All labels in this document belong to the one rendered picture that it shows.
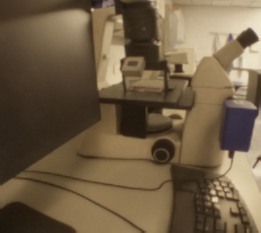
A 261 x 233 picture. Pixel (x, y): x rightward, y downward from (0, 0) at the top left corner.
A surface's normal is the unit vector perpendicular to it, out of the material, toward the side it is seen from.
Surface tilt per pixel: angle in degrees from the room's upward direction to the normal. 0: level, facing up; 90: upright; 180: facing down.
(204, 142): 90
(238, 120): 90
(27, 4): 86
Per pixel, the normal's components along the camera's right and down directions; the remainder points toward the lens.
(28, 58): 0.93, 0.00
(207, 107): -0.35, 0.24
